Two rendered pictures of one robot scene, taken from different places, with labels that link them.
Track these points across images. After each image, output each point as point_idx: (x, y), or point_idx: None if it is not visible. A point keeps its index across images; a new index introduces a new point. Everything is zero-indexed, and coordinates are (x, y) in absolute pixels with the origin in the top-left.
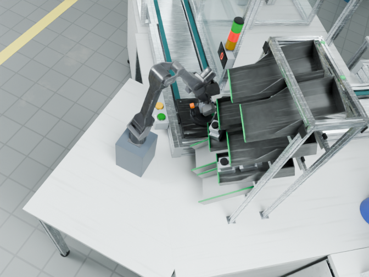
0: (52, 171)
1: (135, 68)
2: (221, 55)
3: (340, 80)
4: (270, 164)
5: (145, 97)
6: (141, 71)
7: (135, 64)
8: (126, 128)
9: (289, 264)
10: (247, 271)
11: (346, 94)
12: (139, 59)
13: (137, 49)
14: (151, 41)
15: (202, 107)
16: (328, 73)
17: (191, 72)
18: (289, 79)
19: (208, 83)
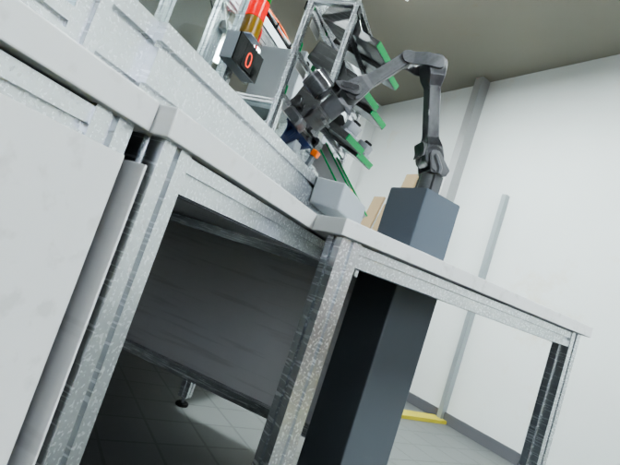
0: (554, 311)
1: (98, 388)
2: (245, 59)
3: (329, 30)
4: (356, 116)
5: (439, 106)
6: (298, 200)
7: (99, 355)
8: (437, 194)
9: (268, 258)
10: (315, 268)
11: (332, 41)
12: (272, 180)
13: (244, 164)
14: (212, 103)
15: (319, 140)
16: (322, 29)
17: (344, 81)
18: (371, 33)
19: (301, 103)
